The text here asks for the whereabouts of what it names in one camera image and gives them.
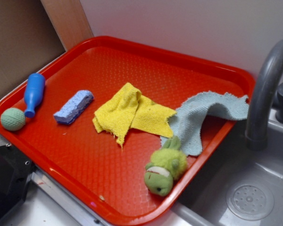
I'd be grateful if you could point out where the yellow cloth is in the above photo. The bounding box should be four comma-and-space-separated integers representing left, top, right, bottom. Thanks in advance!
92, 83, 176, 147

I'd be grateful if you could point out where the light blue cloth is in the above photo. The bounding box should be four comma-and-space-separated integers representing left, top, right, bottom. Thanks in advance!
168, 91, 249, 156

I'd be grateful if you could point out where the blue sponge block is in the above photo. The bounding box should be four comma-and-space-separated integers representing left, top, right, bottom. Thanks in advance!
53, 90, 94, 125

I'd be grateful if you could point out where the green dimpled ball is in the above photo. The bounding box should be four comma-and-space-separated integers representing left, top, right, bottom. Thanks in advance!
0, 108, 26, 131

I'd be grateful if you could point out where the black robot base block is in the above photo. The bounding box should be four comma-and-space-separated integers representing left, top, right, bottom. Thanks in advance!
0, 144, 34, 223

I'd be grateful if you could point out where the red plastic tray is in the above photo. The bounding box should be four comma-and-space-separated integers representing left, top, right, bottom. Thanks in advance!
0, 36, 255, 226

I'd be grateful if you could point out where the grey toy sink basin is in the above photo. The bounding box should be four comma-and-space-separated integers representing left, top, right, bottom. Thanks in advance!
172, 121, 283, 226

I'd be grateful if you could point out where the wooden board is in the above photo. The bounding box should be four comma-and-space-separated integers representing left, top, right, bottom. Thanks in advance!
41, 0, 93, 51

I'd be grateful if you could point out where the grey toy faucet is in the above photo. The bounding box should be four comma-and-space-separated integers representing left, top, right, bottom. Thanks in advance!
245, 40, 283, 151

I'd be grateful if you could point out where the blue toy bowling pin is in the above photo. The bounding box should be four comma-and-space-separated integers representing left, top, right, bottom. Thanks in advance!
24, 73, 45, 118

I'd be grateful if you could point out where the brown cardboard panel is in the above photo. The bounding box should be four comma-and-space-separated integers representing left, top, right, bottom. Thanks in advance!
0, 0, 65, 99

